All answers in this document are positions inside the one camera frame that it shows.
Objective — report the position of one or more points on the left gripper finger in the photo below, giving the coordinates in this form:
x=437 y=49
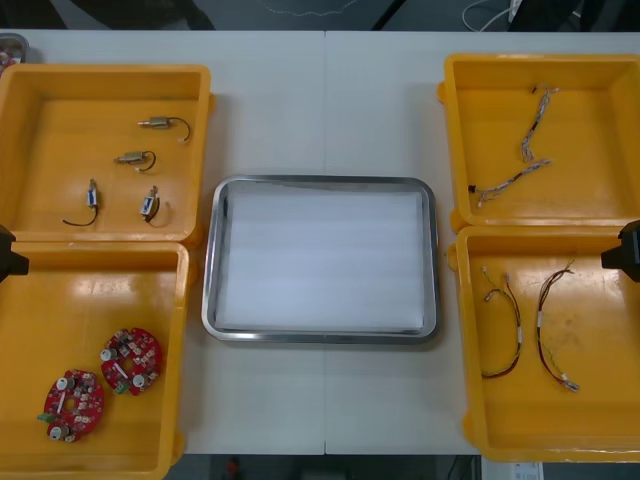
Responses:
x=6 y=234
x=12 y=262

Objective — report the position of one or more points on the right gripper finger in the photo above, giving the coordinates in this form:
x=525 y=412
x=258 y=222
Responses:
x=617 y=257
x=632 y=229

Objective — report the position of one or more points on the round red circuit board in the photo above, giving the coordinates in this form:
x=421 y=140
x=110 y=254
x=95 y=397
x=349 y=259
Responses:
x=135 y=350
x=85 y=415

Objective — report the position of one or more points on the yellow-orange plastic bin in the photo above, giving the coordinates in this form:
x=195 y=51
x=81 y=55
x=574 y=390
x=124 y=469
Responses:
x=50 y=150
x=50 y=310
x=575 y=150
x=590 y=400

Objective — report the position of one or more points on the small steel tray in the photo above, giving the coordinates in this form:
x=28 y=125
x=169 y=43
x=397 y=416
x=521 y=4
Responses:
x=22 y=42

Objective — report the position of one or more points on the white sheet liner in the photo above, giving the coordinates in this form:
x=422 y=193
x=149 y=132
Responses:
x=320 y=260

